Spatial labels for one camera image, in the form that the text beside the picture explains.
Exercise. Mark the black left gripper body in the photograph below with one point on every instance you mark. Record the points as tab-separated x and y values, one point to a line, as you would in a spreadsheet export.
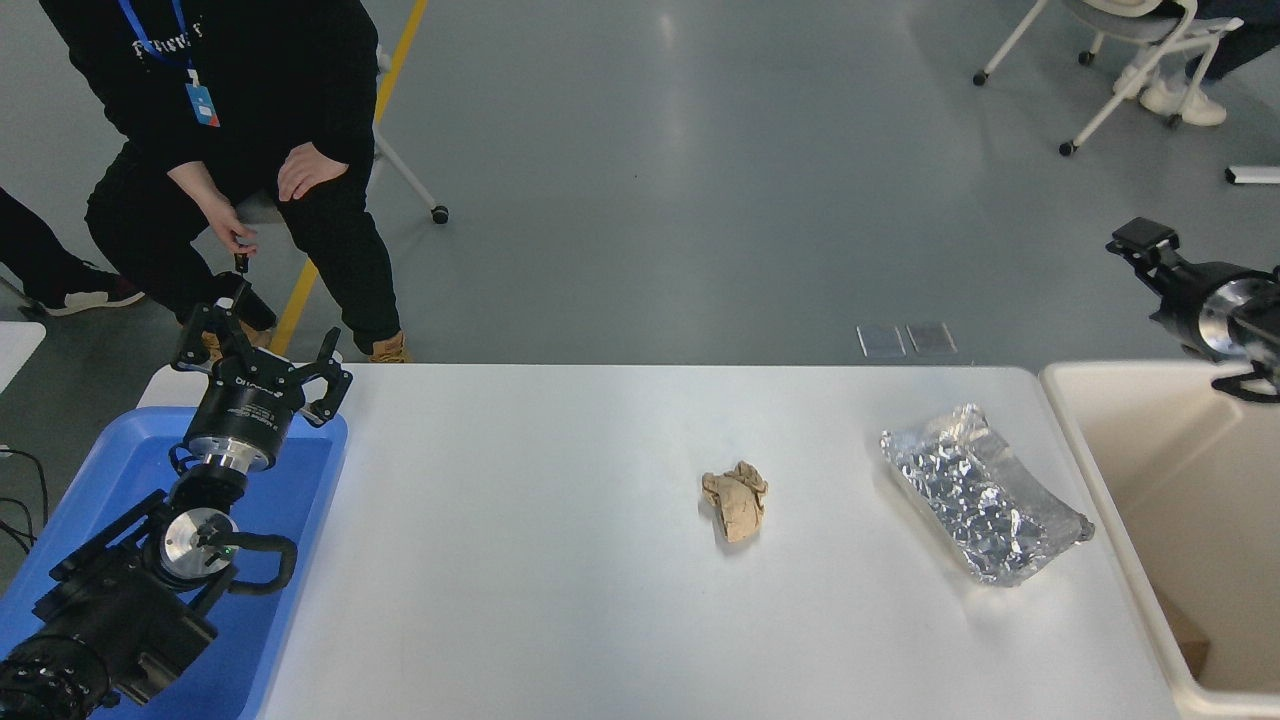
245	410

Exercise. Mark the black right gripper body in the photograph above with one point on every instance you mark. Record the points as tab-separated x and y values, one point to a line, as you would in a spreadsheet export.
1180	300

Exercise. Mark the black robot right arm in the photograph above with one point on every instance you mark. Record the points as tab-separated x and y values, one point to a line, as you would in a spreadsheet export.
1265	330

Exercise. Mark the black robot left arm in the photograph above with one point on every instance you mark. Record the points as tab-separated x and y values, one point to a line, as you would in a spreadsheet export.
110	600

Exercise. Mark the person's right hand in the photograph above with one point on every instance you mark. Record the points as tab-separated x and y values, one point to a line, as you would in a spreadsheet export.
228	225

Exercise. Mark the person's left hand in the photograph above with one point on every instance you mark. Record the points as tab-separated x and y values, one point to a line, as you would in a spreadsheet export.
310	170

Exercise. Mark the blue plastic tray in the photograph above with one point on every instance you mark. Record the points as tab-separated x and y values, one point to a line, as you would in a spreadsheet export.
300	480

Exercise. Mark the white bar on floor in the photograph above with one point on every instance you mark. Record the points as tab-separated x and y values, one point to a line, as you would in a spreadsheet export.
1255	173

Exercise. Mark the person with white shoes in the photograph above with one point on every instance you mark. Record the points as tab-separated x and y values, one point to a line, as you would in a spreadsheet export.
1185	100

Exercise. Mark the person with dark trousers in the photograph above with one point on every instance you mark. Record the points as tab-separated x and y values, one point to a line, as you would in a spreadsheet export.
40	265

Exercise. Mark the large pale bin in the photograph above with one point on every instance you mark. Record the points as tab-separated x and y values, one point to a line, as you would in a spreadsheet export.
1180	500

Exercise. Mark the white side table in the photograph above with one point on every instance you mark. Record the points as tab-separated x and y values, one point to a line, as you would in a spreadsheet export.
15	345

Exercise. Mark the white swivel chair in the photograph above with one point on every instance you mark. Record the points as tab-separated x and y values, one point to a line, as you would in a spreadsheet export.
439	213

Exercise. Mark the white grey office chair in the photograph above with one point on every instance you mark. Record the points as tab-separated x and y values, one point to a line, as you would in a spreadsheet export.
1120	20

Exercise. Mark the clear floor plate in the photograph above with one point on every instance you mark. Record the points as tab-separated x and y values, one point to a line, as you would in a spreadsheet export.
932	337
881	339

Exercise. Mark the blue id badge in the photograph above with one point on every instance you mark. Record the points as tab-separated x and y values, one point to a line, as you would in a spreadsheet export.
203	105

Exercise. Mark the seated person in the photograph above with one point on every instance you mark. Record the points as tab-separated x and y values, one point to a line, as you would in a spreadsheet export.
260	90

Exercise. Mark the crumpled foil tray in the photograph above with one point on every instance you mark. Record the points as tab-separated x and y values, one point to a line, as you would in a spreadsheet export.
975	490

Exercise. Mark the crumpled tan paper ball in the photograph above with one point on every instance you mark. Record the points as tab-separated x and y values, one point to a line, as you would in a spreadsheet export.
738	505

